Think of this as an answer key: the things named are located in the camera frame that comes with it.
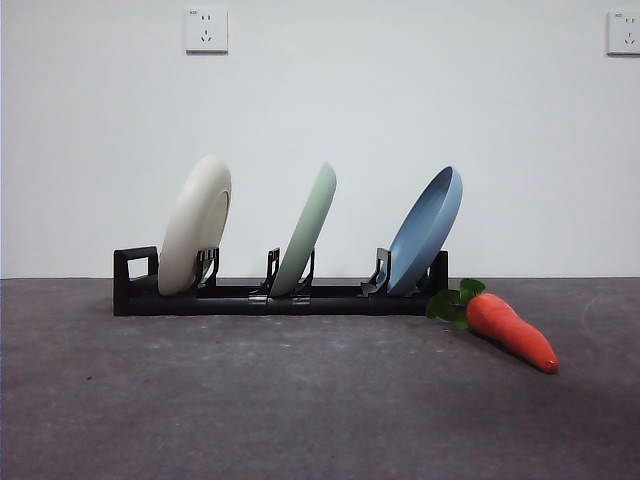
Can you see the green plate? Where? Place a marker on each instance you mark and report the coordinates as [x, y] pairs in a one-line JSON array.
[[305, 235]]

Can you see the orange carrot with green leaves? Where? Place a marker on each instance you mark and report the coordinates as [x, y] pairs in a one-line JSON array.
[[500, 325]]

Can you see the blue plate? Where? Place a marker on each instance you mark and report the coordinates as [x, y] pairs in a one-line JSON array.
[[420, 235]]

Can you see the white plate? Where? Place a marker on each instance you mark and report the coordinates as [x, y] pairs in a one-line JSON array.
[[195, 215]]

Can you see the black plate rack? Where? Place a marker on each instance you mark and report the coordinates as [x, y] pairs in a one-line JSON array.
[[150, 301]]

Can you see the white wall socket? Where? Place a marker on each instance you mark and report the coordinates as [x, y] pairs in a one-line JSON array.
[[625, 32], [207, 30]]

